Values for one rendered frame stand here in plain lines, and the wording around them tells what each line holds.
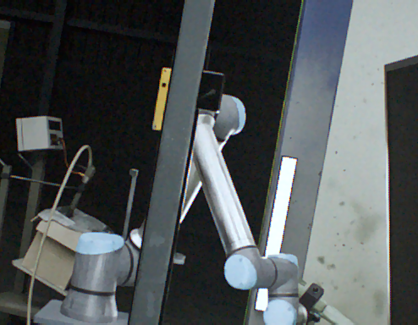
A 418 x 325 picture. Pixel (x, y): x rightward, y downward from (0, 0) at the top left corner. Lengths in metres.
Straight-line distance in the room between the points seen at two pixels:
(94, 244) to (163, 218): 1.26
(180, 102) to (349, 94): 2.03
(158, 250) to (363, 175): 2.05
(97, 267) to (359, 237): 1.20
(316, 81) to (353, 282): 0.82
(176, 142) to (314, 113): 1.99
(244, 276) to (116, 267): 0.62
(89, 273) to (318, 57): 1.33
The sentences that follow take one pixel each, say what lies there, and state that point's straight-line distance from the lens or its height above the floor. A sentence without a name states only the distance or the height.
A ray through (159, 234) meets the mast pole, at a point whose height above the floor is 1.09.
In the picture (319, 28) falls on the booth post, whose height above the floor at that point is 1.80.
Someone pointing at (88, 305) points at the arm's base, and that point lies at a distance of 2.79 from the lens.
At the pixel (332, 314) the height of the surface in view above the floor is 0.81.
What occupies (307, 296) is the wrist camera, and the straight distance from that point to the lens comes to 2.62.
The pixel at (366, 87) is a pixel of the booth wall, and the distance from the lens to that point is 3.50.
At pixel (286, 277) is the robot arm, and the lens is 2.42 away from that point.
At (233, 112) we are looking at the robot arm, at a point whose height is 1.37.
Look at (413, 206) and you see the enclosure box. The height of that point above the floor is 1.18.
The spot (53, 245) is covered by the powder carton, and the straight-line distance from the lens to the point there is 4.88.
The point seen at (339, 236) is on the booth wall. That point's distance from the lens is 3.50.
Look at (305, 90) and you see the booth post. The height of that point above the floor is 1.55.
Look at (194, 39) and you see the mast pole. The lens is 1.52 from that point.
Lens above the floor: 1.25
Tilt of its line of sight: 4 degrees down
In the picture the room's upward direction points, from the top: 10 degrees clockwise
